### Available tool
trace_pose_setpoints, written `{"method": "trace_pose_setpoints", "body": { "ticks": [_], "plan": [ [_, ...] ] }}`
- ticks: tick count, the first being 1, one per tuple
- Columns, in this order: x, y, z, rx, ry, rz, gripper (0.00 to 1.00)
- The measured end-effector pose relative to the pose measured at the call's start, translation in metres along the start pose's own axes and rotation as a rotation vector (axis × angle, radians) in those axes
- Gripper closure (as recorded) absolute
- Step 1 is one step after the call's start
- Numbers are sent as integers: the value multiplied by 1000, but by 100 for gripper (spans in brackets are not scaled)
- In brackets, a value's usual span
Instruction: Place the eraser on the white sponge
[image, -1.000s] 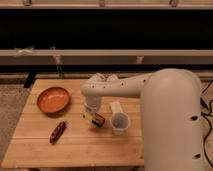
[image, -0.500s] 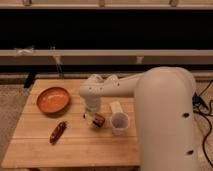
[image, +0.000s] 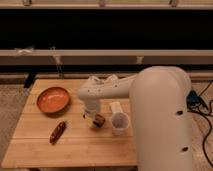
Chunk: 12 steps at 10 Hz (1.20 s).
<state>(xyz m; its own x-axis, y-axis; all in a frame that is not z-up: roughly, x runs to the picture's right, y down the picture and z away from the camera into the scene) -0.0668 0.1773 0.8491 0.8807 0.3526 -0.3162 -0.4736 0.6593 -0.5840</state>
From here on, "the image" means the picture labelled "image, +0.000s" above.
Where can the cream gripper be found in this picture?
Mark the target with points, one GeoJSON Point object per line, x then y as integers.
{"type": "Point", "coordinates": [89, 122]}

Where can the brown rectangular eraser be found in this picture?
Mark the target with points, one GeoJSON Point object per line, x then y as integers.
{"type": "Point", "coordinates": [98, 120]}

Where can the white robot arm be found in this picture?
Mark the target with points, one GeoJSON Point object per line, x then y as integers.
{"type": "Point", "coordinates": [158, 105]}

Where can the white sponge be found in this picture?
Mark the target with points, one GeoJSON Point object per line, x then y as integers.
{"type": "Point", "coordinates": [116, 107]}

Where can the clear plastic cup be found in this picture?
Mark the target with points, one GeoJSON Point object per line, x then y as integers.
{"type": "Point", "coordinates": [120, 123]}

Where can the wooden table board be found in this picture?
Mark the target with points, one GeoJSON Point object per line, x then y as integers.
{"type": "Point", "coordinates": [78, 146]}

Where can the brown red marker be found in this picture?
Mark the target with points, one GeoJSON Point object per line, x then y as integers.
{"type": "Point", "coordinates": [58, 131]}

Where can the orange bowl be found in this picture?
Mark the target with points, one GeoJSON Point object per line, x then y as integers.
{"type": "Point", "coordinates": [53, 100]}

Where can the blue power adapter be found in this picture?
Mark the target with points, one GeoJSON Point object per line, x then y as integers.
{"type": "Point", "coordinates": [192, 99]}

